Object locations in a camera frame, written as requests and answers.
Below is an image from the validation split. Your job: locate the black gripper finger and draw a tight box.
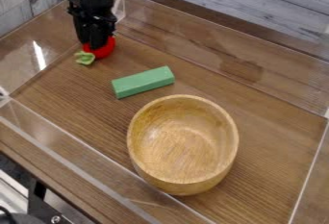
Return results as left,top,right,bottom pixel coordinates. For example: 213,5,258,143
74,16,115,50

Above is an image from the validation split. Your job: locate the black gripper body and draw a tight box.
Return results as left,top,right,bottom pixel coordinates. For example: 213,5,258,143
68,0,117,26

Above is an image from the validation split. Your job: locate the green rectangular block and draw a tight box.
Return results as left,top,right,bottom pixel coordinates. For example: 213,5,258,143
113,66,175,99

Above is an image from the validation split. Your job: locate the black metal stand base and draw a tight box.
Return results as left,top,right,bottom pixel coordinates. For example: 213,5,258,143
0,179,77,224

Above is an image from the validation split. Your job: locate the wooden bowl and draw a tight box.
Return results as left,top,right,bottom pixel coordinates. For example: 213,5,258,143
126,94,240,196

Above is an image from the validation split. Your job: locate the red plush strawberry green stem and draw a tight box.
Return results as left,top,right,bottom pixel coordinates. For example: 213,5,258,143
74,35,117,66

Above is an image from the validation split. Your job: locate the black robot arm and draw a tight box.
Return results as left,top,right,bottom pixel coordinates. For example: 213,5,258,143
68,0,117,50

